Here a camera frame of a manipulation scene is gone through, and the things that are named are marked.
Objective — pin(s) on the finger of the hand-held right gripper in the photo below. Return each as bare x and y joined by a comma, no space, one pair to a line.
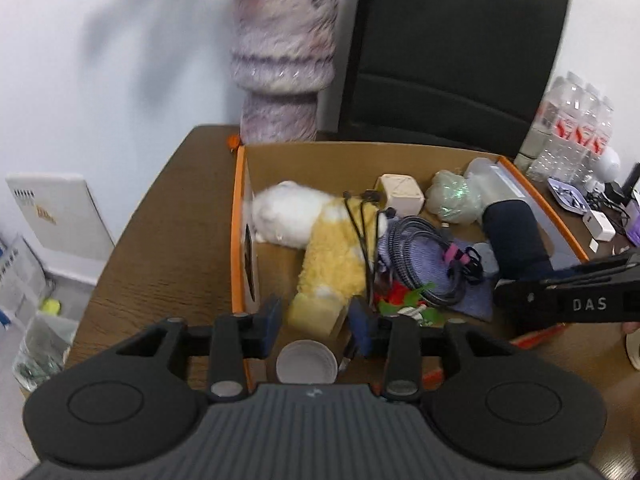
600,269

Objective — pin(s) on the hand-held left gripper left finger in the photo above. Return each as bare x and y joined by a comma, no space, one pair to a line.
270,327

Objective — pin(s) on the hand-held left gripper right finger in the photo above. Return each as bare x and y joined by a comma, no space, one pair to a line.
360,330

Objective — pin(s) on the white round lid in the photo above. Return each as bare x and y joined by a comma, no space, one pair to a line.
306,362

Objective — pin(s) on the navy fabric pouch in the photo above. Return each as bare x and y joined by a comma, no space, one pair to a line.
515,235

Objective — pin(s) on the purple cloth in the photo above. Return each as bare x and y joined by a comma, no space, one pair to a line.
470,295

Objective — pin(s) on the red and orange cardboard box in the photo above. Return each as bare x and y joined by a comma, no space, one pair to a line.
310,165

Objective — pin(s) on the wooden desktop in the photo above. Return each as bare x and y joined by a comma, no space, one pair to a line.
165,240

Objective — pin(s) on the small white card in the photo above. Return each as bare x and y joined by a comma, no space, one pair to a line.
594,246

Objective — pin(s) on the white charger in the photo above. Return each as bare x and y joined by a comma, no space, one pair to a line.
599,225

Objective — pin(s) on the red and green artificial flower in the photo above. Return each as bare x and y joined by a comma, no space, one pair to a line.
397,294

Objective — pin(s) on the purple tissue packet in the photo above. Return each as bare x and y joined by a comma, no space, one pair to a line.
634,227

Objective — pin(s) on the blue patterned tray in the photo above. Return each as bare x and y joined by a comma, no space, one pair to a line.
567,195

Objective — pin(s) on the yellow and white plush toy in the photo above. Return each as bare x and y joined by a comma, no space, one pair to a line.
330,250

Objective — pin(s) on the clear water bottle red label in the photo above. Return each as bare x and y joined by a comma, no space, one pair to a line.
602,135
577,135

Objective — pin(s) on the glass cup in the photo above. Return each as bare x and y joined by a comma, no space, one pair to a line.
532,150

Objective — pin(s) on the beige cube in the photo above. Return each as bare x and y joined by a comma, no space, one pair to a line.
400,195

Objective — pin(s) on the crumpled clear plastic bag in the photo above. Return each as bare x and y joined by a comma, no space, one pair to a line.
452,197

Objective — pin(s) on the pack of water bottles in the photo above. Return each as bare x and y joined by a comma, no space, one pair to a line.
557,115

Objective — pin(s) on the orange petal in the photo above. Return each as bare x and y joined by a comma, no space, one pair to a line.
233,144

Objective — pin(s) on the yellow-green ball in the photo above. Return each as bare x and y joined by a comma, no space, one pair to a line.
50,306

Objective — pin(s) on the white appliance box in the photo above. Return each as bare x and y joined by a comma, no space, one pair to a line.
60,220

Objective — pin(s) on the fuzzy purple vase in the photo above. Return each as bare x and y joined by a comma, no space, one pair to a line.
282,60

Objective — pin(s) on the white robot-shaped camera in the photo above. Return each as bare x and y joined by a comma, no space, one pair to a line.
607,165

